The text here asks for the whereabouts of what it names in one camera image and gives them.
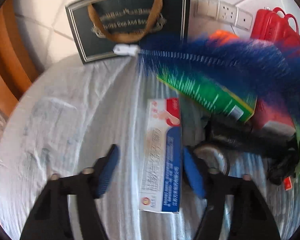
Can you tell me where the red box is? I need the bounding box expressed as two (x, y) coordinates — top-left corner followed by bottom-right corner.
(251, 99), (297, 137)

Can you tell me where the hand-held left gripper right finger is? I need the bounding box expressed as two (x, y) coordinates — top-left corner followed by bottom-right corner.
(182, 146), (282, 240)

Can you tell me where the red bear-face carry case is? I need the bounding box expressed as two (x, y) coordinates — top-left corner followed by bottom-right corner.
(251, 7), (300, 50)

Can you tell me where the green printed carton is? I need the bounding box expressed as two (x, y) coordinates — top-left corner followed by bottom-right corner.
(157, 70), (258, 123)

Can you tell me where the white wall power socket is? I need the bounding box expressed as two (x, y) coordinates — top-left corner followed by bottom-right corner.
(217, 1), (238, 24)

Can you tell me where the white wall outlet plate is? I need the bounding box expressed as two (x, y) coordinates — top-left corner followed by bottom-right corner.
(236, 9), (253, 30)

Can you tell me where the wooden wall frame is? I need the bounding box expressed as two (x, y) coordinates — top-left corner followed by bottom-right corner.
(0, 0), (40, 115)

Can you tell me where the round silver-rimmed object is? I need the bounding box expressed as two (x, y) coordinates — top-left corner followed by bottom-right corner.
(194, 142), (231, 175)

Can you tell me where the black gift box gold ribbon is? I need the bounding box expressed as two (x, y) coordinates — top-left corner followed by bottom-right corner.
(65, 0), (192, 64)

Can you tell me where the black cord bundle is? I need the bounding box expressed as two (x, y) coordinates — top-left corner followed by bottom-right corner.
(265, 145), (300, 185)

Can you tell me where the black elongated object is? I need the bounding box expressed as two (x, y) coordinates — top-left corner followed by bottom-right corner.
(204, 117), (268, 155)

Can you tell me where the long white blue medicine box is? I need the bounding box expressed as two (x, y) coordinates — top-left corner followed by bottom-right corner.
(137, 97), (183, 214)

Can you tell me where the blue bristle brush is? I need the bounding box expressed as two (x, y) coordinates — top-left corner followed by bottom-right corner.
(114, 34), (300, 125)

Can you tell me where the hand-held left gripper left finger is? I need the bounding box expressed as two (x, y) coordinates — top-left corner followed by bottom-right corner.
(20, 144), (120, 240)

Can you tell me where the white wall light switch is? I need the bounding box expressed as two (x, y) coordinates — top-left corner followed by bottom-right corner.
(195, 0), (219, 18)

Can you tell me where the striped cloth covered desktop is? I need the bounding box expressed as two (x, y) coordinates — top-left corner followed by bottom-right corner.
(0, 57), (300, 240)

